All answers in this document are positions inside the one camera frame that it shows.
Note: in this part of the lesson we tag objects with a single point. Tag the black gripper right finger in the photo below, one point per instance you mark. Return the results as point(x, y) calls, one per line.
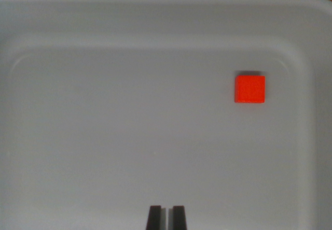
point(179, 218)

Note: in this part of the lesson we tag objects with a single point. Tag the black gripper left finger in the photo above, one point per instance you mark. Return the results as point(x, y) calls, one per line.
point(154, 218)

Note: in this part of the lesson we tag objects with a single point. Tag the red cube block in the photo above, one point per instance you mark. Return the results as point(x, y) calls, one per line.
point(249, 89)

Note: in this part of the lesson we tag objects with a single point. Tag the grey plastic bin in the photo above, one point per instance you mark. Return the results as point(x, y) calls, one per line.
point(129, 123)

